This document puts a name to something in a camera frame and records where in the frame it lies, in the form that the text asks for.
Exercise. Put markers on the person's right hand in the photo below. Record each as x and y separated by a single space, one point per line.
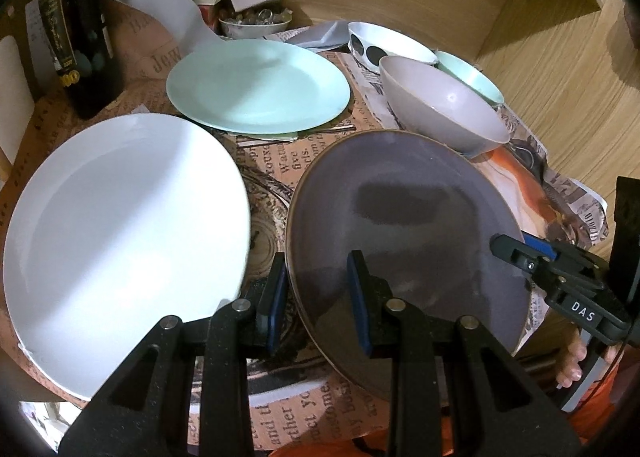
574 359

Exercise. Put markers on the mint green plate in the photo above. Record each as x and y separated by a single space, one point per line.
255 87

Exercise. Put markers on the white plate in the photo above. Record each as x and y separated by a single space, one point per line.
125 237

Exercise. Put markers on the white panel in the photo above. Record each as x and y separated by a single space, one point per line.
12 92

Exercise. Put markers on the small bowl of glass pebbles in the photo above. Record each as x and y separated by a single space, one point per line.
252 24

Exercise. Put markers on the mint green bowl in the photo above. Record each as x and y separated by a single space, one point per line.
475 77

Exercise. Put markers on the grey bowl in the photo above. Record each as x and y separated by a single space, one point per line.
440 107

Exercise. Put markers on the folded white paper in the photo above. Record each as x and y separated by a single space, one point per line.
320 37

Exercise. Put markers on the dark glass bottle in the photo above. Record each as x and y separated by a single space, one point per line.
85 62

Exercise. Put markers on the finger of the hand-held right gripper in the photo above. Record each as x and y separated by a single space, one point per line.
510 249
542 246

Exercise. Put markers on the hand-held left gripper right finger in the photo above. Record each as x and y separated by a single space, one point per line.
357 302

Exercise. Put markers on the grey plate with brown rim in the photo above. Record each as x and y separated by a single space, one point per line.
425 217

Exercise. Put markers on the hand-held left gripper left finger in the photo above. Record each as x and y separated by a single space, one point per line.
272 302

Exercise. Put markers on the newspaper print table cover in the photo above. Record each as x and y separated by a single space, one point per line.
275 172

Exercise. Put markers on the white bowl with black dots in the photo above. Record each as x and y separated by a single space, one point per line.
395 44

